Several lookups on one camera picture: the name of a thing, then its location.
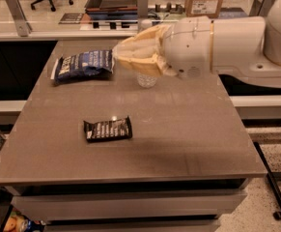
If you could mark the metal glass bracket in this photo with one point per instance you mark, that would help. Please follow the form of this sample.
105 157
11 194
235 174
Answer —
264 0
21 23
142 9

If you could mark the middle metal glass bracket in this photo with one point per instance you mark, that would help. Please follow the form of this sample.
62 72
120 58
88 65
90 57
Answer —
142 9

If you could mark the colourful snack bin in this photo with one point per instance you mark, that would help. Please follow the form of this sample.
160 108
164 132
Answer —
15 221

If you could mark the brown cardboard box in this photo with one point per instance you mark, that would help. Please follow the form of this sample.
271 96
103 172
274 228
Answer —
204 0

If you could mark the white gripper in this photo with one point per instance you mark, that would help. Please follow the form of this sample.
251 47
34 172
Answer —
187 48

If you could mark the blue chip bag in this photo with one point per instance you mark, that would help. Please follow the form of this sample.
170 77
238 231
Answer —
93 64

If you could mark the grey drawer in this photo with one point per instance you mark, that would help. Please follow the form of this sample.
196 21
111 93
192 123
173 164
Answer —
143 226
160 204

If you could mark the lower grey drawer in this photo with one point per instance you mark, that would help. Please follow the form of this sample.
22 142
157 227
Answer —
143 226

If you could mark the black rxbar chocolate bar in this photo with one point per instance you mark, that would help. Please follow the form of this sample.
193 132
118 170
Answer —
108 130

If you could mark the right metal glass bracket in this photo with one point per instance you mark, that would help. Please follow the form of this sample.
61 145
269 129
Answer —
264 0

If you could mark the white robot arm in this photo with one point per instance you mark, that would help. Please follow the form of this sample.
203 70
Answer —
246 48

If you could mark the upper grey drawer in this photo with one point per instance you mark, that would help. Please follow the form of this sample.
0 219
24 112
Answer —
160 204

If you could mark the left metal glass bracket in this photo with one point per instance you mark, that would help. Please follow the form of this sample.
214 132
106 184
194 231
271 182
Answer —
21 23

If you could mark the black metal floor leg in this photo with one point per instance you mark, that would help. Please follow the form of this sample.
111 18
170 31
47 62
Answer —
273 178

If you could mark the clear plastic water bottle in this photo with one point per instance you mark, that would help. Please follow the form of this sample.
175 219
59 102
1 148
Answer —
143 80

